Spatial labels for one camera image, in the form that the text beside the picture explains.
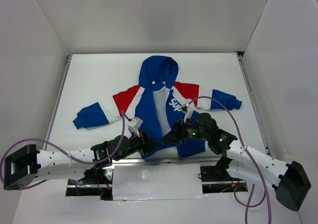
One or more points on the white foam board front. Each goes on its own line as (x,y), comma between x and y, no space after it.
(157,182)

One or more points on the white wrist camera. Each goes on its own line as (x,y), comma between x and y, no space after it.
(134,125)
(187,111)

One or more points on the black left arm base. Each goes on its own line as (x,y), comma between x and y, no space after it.
(96,182)

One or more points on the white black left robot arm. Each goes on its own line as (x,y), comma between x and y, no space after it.
(29,164)

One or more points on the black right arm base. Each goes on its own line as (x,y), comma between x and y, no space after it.
(215,179)

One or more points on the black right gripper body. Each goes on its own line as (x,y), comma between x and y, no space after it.
(178,131)

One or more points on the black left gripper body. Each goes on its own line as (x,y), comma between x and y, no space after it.
(145,139)

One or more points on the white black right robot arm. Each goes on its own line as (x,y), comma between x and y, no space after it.
(288,180)

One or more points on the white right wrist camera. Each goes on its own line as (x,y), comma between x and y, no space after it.
(187,111)

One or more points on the blue white red hooded jacket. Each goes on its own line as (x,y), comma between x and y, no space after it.
(156,100)

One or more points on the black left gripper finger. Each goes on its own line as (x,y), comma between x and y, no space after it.
(148,150)
(150,143)

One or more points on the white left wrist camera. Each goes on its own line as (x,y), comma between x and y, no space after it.
(134,125)

